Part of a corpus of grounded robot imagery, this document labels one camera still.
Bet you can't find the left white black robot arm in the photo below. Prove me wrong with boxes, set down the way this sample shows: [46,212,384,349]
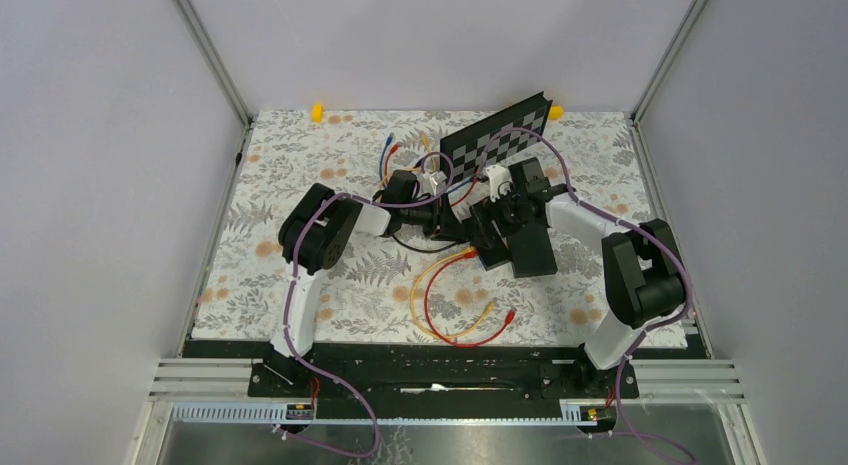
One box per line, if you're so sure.
[270,171,468,396]

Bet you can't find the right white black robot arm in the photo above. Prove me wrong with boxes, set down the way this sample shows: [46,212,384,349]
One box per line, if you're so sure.
[464,158,687,397]

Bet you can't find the black white checkerboard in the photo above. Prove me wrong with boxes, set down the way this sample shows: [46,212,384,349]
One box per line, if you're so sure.
[439,92,553,185]

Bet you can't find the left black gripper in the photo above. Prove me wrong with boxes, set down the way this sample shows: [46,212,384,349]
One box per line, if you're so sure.
[400,194,469,243]

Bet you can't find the yellow corner clip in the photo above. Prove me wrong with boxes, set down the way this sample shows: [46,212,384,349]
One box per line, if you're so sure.
[548,106,564,120]
[311,103,324,123]

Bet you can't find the floral patterned table mat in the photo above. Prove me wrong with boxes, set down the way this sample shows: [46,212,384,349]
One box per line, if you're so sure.
[191,110,653,346]

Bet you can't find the yellow cable by adapter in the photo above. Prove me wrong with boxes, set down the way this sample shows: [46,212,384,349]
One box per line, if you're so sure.
[409,247,498,340]

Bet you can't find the left yellow corner clip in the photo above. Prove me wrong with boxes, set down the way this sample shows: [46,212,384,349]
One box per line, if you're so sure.
[311,103,324,123]

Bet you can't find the yellow ethernet cable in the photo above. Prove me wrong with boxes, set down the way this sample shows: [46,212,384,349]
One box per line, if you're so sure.
[377,133,440,188]

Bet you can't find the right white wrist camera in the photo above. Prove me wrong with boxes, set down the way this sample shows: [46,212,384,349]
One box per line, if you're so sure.
[484,164,513,203]

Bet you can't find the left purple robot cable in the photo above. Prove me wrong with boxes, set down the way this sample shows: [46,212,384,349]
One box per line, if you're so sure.
[281,151,456,460]

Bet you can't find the black network switch box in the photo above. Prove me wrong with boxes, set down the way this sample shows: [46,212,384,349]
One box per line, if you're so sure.
[506,223,558,278]

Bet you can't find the right yellow corner clip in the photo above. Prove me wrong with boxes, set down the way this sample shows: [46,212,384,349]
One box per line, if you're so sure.
[548,106,564,120]

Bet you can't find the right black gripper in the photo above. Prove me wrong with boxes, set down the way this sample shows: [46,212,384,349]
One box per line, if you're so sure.
[469,184,530,249]

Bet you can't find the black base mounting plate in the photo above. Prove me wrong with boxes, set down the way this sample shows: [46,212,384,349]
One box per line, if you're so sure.
[182,339,709,421]

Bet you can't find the small black adapter box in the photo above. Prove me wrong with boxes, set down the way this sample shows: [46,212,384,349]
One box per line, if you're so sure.
[471,213,511,271]

